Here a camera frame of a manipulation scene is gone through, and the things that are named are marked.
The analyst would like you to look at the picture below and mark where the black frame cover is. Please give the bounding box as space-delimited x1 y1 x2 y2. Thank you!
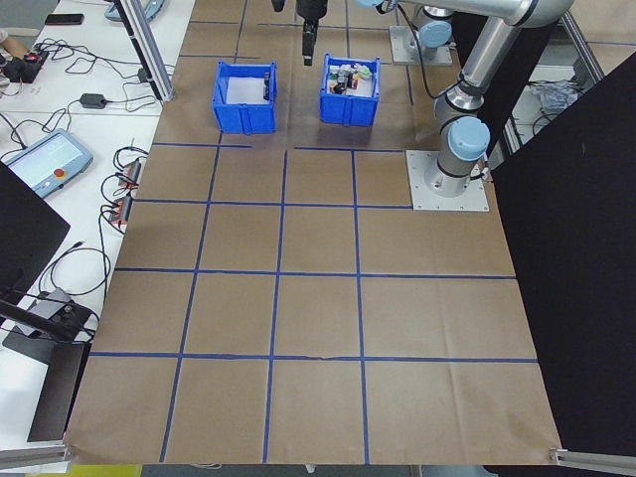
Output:
449 9 636 461

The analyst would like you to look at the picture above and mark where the blue bin with buttons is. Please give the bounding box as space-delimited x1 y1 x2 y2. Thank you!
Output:
318 53 383 128

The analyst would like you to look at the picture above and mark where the aluminium profile post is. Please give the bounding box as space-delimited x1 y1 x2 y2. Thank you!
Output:
114 0 176 103

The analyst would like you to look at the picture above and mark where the dark grey box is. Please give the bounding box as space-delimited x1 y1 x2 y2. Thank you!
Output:
37 286 76 319

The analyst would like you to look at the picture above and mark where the black device with red button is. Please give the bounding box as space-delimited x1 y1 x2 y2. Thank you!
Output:
3 49 50 84

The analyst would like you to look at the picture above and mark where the metal frame bar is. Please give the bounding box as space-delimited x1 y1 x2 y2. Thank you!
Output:
560 10 606 88

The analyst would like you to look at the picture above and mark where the crumpled clear plastic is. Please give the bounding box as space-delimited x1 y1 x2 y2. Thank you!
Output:
527 78 586 119

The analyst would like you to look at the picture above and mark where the blue bin with capacitors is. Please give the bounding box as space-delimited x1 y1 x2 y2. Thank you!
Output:
212 60 278 135

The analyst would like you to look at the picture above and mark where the aluminium table edge profile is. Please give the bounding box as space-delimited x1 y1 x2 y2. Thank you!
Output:
548 445 636 469
0 440 77 468

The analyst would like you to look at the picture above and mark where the black monitor panel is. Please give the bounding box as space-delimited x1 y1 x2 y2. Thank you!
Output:
0 161 72 299

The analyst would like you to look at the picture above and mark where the black stand base plate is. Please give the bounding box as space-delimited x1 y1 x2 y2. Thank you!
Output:
2 327 91 443

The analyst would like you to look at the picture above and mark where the white side desk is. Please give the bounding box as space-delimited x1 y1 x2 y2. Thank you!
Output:
0 0 196 448

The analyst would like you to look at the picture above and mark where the blue grey teach pendant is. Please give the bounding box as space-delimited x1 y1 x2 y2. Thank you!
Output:
0 127 94 200
105 0 166 22

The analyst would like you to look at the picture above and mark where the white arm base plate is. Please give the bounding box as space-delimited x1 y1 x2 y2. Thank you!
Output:
405 149 491 213
389 24 454 68

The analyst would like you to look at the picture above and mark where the black orange usb hub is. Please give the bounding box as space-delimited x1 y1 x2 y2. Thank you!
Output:
111 196 135 230
118 158 145 190

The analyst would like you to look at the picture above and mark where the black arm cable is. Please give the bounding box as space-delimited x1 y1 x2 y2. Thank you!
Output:
395 2 451 100

